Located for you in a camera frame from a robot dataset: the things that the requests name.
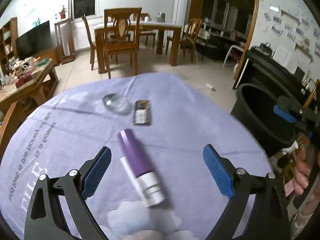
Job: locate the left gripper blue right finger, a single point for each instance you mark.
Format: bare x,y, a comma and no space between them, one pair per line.
218,169

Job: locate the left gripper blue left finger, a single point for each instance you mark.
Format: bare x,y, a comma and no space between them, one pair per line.
92,172

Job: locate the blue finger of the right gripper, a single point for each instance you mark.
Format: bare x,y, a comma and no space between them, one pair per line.
283,114

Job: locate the black round trash bin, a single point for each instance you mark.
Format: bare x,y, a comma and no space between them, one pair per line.
254,109

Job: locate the person right hand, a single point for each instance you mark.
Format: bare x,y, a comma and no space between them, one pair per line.
301,172

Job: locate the black upright piano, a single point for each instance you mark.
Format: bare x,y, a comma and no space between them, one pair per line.
269,75

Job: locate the purple white tube bottle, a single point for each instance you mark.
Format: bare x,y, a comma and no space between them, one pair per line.
139,169

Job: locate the white plastic chair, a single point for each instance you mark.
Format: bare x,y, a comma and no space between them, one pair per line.
235,52

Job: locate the black handbag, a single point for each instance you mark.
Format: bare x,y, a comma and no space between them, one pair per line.
266,49

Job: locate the clear plastic lid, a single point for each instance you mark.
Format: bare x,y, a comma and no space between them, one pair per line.
117,103

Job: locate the dark small snack packet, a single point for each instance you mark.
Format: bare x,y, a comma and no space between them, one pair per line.
142,113

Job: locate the purple floral tablecloth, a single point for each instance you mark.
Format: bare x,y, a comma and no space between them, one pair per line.
72,127

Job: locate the wooden armchair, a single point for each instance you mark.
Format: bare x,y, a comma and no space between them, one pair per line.
9,125

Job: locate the wooden coffee table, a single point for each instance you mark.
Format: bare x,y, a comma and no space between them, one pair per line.
35,92

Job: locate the tall wooden plant stand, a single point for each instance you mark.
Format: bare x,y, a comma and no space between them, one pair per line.
65,41

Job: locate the wooden dining chair left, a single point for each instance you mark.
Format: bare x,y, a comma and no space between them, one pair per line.
90,32

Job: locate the wooden dining chair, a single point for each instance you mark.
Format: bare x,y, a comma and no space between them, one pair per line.
121,35
190,37
90,32

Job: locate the wooden dining chair right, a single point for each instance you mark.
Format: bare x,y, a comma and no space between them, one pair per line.
190,37

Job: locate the black flat television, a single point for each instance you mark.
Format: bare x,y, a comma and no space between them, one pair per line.
34,41

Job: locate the wooden dining chair front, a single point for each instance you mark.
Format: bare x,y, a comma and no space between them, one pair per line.
121,35

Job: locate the white standing air conditioner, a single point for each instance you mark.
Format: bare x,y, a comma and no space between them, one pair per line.
179,12

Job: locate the metal kettle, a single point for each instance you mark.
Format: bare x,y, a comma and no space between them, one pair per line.
160,17

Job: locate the wooden bookshelf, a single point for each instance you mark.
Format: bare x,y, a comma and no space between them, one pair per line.
9,35

